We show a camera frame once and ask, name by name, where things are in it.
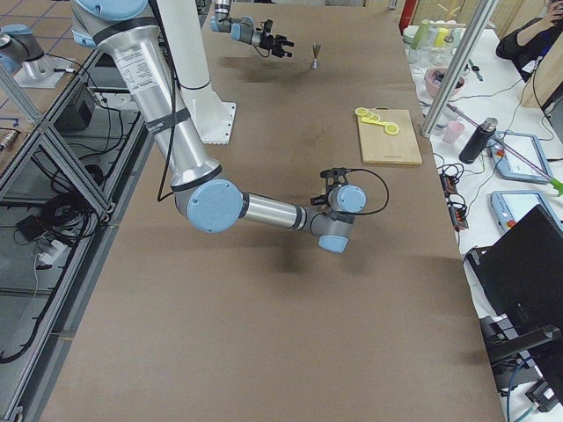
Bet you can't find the pink bowl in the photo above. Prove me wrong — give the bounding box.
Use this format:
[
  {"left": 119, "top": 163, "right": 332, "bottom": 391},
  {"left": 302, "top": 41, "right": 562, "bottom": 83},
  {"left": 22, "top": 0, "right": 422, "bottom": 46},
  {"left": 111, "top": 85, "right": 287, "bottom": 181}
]
[{"left": 424, "top": 67, "right": 464, "bottom": 98}]

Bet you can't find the yellow plastic stick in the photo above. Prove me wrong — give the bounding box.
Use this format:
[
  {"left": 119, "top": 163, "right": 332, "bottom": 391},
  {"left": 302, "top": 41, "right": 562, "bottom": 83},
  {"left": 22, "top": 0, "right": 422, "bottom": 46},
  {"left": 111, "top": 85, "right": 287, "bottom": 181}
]
[{"left": 360, "top": 117, "right": 388, "bottom": 127}]

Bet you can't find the aluminium frame post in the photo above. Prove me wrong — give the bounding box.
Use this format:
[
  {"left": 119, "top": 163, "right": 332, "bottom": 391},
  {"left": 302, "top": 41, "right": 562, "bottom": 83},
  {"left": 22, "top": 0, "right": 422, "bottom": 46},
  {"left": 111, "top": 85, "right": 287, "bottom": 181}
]
[{"left": 421, "top": 0, "right": 498, "bottom": 138}]

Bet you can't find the blue teach pendant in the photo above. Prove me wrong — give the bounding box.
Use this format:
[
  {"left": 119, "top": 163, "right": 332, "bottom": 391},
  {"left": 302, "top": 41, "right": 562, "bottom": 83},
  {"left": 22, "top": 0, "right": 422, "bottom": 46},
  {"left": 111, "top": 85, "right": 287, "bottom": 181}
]
[
  {"left": 490, "top": 131, "right": 552, "bottom": 184},
  {"left": 490, "top": 191, "right": 547, "bottom": 232}
]

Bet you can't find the seated person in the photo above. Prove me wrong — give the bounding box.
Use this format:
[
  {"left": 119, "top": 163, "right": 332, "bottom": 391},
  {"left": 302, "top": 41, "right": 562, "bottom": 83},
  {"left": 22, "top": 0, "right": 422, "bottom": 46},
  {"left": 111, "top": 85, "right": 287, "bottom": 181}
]
[{"left": 495, "top": 1, "right": 562, "bottom": 82}]

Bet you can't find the wooden cutting board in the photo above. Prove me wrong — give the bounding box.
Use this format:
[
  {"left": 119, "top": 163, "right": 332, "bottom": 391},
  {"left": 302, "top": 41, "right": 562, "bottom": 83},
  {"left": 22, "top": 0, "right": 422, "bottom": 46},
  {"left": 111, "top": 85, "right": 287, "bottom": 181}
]
[{"left": 355, "top": 108, "right": 422, "bottom": 165}]

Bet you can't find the green tipped grabber stick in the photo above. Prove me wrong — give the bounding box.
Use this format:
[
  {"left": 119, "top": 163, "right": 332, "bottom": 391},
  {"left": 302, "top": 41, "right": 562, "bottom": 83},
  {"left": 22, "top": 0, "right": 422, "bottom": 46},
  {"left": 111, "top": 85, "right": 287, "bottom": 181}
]
[{"left": 447, "top": 104, "right": 562, "bottom": 197}]

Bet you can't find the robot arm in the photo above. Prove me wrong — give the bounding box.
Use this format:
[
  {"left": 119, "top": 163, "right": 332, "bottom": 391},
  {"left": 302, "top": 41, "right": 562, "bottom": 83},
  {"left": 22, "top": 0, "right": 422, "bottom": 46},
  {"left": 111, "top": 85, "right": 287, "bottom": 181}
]
[
  {"left": 210, "top": 0, "right": 295, "bottom": 58},
  {"left": 71, "top": 1, "right": 366, "bottom": 253}
]

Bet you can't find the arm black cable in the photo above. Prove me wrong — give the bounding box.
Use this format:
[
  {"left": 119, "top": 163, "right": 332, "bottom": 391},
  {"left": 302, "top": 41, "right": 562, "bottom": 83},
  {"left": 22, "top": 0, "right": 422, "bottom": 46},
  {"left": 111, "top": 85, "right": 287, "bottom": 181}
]
[{"left": 333, "top": 168, "right": 391, "bottom": 217}]

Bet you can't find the pink cup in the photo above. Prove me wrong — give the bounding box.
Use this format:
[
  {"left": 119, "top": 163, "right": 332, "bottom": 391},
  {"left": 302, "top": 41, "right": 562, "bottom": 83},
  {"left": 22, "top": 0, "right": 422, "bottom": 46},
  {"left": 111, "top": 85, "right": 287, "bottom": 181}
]
[{"left": 442, "top": 120, "right": 464, "bottom": 143}]

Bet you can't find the black water bottle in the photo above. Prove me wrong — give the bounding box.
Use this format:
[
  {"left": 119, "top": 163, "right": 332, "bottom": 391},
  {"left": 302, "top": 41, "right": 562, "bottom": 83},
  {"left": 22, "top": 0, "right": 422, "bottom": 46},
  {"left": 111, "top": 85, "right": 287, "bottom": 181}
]
[{"left": 458, "top": 117, "right": 498, "bottom": 164}]

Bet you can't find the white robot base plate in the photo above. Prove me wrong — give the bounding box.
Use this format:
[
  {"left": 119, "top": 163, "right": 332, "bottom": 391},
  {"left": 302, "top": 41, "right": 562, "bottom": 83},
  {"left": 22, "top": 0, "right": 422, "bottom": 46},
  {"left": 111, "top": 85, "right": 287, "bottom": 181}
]
[{"left": 183, "top": 91, "right": 237, "bottom": 145}]

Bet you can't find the orange power strip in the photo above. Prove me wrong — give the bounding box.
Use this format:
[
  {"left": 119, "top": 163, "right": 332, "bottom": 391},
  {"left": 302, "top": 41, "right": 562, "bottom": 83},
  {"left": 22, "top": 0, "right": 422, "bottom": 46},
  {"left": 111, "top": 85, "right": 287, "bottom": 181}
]
[{"left": 440, "top": 174, "right": 469, "bottom": 232}]

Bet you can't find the steel double jigger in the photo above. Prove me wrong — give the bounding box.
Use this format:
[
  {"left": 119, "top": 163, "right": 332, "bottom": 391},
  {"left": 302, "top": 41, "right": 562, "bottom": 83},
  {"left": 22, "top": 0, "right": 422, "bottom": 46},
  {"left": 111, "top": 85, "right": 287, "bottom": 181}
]
[{"left": 311, "top": 43, "right": 322, "bottom": 69}]

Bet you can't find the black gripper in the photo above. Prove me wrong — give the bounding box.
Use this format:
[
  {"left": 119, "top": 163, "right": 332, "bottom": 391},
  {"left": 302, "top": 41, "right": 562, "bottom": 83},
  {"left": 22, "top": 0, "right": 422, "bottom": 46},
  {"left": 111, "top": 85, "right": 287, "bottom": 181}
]
[
  {"left": 259, "top": 27, "right": 294, "bottom": 58},
  {"left": 310, "top": 192, "right": 330, "bottom": 207}
]

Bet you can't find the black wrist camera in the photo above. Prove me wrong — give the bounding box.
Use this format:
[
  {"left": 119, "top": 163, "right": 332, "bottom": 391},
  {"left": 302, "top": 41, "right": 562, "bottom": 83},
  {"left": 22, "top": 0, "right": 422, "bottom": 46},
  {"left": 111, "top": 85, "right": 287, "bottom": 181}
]
[{"left": 319, "top": 167, "right": 348, "bottom": 186}]

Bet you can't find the lemon slice on stick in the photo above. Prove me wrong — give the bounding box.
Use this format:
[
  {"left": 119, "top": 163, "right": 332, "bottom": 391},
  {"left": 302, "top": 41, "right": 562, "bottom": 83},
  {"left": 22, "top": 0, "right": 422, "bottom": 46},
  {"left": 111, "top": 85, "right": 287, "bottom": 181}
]
[{"left": 384, "top": 124, "right": 399, "bottom": 135}]

